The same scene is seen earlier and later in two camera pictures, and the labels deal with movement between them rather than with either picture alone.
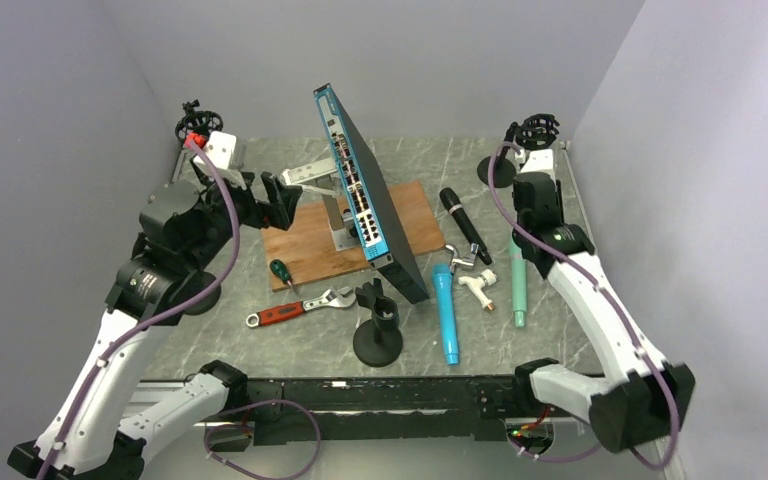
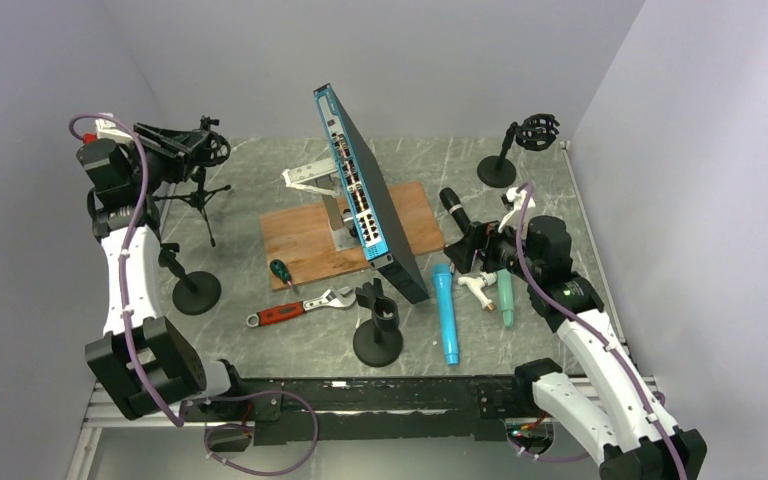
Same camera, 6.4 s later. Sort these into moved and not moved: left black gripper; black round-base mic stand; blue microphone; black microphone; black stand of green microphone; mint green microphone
Moved: left black gripper; mint green microphone
Not moved: blue microphone; black stand of green microphone; black round-base mic stand; black microphone
